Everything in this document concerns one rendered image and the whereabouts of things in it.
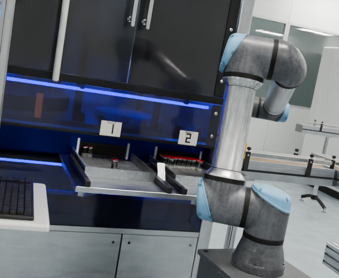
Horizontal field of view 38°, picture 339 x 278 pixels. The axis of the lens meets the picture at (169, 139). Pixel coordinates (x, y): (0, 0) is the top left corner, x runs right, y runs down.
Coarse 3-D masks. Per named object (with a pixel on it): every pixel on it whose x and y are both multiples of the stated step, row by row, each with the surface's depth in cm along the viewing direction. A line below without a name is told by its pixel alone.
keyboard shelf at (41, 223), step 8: (40, 184) 181; (40, 192) 172; (40, 200) 162; (40, 208) 154; (40, 216) 147; (48, 216) 149; (0, 224) 138; (8, 224) 138; (16, 224) 139; (24, 224) 140; (32, 224) 140; (40, 224) 141; (48, 224) 142
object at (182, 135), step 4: (180, 132) 210; (184, 132) 211; (188, 132) 211; (192, 132) 212; (196, 132) 212; (180, 136) 210; (184, 136) 211; (188, 136) 212; (192, 136) 212; (196, 136) 213; (180, 140) 211; (184, 140) 211; (188, 140) 212; (192, 140) 213; (196, 140) 213; (180, 144) 211; (184, 144) 212; (188, 144) 212; (192, 144) 213
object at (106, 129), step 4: (104, 120) 199; (104, 124) 199; (108, 124) 199; (112, 124) 200; (116, 124) 200; (120, 124) 201; (100, 128) 199; (104, 128) 199; (108, 128) 200; (116, 128) 201; (120, 128) 201; (100, 132) 199; (104, 132) 199; (108, 132) 200; (116, 132) 201; (120, 132) 202; (116, 136) 201
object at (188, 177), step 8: (152, 160) 212; (168, 168) 194; (176, 168) 213; (208, 168) 218; (176, 176) 185; (184, 176) 186; (192, 176) 203; (200, 176) 206; (184, 184) 186; (192, 184) 187
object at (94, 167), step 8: (72, 152) 202; (80, 160) 183; (88, 160) 200; (96, 160) 202; (104, 160) 205; (120, 160) 210; (128, 160) 213; (136, 160) 205; (88, 168) 173; (96, 168) 174; (104, 168) 175; (120, 168) 195; (128, 168) 197; (136, 168) 200; (144, 168) 194; (88, 176) 174; (96, 176) 175; (104, 176) 176; (112, 176) 177; (120, 176) 178; (128, 176) 179; (136, 176) 180; (144, 176) 181; (152, 176) 182
